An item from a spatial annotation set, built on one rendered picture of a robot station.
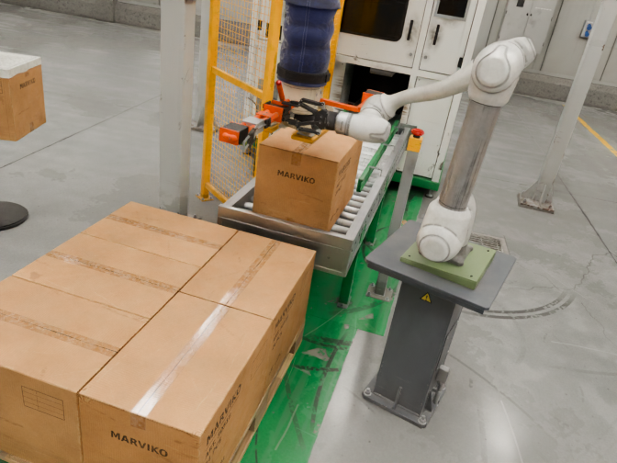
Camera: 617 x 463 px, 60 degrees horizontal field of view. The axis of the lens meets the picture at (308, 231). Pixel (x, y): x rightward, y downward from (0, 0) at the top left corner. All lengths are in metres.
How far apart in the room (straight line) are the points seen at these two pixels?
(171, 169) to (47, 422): 2.09
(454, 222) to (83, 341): 1.31
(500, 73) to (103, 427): 1.58
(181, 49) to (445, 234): 2.10
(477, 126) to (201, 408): 1.22
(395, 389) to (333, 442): 0.38
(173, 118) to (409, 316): 1.99
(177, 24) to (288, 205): 1.33
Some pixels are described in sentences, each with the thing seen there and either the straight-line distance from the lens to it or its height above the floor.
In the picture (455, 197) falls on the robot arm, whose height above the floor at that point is 1.11.
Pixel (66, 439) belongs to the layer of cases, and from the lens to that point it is 1.96.
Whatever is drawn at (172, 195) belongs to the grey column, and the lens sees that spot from 3.70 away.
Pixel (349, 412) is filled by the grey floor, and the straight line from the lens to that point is 2.52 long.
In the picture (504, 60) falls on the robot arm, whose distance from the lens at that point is 1.72.
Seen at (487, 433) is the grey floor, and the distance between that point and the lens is 2.67.
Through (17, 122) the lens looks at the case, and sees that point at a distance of 3.48.
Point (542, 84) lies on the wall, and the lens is 11.37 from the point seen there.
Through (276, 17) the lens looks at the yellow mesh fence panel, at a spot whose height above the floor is 1.44.
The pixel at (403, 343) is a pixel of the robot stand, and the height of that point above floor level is 0.35.
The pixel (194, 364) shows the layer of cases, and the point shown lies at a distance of 1.83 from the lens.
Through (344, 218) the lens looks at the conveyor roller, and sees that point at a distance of 2.94.
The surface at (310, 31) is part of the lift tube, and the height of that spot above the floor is 1.51.
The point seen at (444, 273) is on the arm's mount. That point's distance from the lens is 2.11.
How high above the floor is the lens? 1.77
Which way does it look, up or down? 27 degrees down
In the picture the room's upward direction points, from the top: 9 degrees clockwise
